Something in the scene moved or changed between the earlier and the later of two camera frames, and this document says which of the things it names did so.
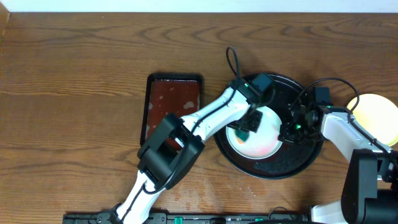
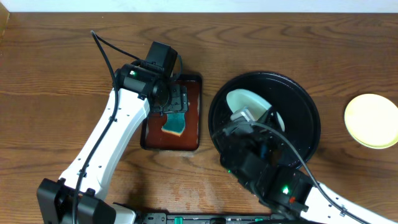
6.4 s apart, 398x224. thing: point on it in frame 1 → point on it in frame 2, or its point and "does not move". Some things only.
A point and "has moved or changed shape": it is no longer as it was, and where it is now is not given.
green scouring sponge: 241,135 has moved or changed shape
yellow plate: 378,114 does not move
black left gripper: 259,124 → 181,99
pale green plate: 260,145 has moved or changed shape
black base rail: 270,218 does not move
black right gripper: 286,135 → 269,116
